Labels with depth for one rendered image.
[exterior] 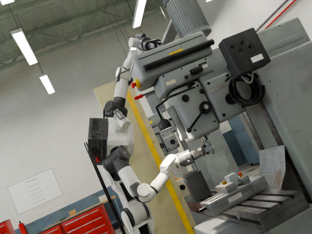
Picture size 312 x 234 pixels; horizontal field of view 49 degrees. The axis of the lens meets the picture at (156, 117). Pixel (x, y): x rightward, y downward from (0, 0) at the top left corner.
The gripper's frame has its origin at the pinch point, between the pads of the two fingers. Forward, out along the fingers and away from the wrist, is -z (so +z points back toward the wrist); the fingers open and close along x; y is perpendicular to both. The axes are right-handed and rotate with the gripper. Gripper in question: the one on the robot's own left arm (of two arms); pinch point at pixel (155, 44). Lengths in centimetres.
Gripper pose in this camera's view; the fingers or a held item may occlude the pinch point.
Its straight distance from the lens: 220.0
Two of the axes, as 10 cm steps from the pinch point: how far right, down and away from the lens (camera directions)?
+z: -5.2, -2.1, 8.3
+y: -1.8, -9.2, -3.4
